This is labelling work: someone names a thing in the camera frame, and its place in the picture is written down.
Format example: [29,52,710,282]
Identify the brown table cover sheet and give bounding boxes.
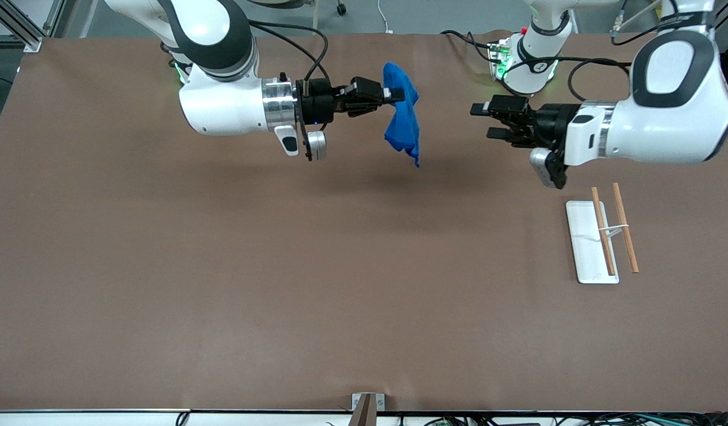
[0,30,728,413]

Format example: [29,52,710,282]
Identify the white towel rack wooden bars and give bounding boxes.
[565,182,640,285]

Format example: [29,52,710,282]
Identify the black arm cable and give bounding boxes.
[249,20,330,82]
[501,0,717,102]

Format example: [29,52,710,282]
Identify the blue microfibre towel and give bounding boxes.
[383,62,421,168]

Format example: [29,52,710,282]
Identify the white table edge rail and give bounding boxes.
[0,408,728,426]

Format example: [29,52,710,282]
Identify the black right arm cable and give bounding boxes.
[249,20,330,82]

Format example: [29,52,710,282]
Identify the black left base cable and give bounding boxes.
[440,30,496,64]

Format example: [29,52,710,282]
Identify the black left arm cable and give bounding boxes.
[501,0,717,102]

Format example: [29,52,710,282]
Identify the grey metal chair frame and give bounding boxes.
[246,0,320,35]

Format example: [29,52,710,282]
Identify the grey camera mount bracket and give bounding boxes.
[351,393,386,426]

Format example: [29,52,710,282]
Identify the white diagonal bar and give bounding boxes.
[611,0,666,33]

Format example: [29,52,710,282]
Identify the black cable bundle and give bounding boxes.
[326,413,728,426]

